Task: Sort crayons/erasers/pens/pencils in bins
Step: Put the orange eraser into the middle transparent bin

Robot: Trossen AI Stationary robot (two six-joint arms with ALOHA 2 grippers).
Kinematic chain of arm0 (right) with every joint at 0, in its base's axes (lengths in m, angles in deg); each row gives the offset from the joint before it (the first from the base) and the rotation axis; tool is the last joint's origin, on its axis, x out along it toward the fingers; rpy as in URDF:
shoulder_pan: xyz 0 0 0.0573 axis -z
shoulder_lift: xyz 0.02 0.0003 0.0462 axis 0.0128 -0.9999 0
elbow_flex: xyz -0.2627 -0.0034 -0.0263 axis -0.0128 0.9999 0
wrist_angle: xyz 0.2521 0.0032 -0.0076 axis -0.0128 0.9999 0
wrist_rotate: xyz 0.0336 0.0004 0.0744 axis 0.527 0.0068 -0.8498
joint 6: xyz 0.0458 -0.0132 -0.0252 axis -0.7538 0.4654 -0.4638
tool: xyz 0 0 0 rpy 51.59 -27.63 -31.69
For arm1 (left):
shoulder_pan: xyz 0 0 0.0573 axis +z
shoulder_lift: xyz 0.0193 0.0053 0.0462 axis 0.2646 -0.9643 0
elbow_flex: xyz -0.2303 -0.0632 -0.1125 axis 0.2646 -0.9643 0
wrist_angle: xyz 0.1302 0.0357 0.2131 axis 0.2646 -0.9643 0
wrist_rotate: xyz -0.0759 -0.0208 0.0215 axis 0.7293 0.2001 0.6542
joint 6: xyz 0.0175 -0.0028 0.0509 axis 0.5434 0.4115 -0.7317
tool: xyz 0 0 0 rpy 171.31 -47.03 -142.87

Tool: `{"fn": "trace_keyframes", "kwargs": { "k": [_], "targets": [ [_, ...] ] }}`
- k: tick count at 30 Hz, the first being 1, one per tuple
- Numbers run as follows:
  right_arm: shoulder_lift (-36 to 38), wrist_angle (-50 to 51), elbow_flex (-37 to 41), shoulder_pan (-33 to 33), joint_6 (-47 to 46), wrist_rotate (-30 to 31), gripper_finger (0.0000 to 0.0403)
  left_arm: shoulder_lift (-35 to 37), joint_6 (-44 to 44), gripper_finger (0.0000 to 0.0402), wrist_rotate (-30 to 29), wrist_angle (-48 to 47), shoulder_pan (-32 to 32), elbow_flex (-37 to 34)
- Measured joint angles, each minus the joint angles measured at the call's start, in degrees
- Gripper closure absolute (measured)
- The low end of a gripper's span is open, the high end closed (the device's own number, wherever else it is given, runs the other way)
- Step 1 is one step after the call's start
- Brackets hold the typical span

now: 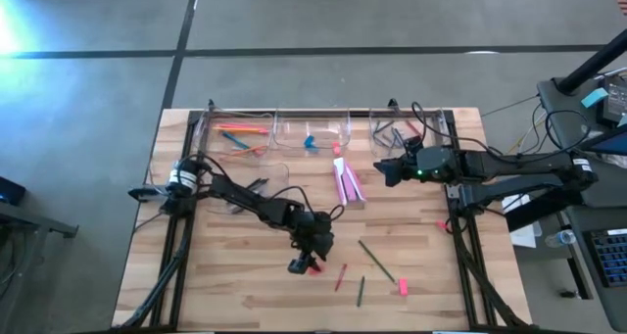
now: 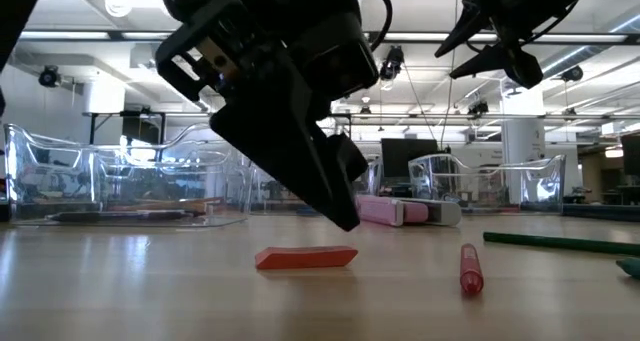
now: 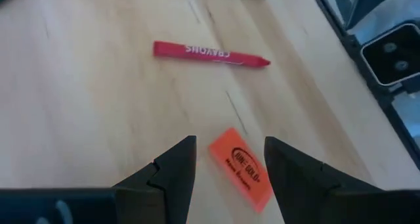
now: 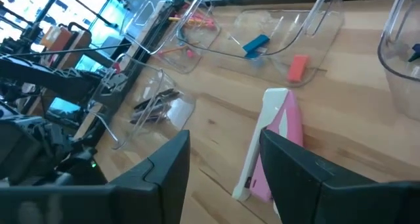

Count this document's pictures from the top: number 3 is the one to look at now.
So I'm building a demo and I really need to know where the table-level camera box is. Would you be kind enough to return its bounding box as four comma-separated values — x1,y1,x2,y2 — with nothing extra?
360,22,420,87

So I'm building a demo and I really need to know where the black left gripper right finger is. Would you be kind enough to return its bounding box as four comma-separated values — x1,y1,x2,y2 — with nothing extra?
264,137,381,224

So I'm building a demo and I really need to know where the orange red eraser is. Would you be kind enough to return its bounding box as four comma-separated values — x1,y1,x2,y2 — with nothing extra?
208,127,274,214

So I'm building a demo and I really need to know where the red crayon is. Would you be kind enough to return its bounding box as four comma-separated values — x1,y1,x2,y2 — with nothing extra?
152,40,272,69

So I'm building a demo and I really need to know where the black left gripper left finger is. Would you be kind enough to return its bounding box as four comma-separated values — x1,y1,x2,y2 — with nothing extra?
114,135,197,224

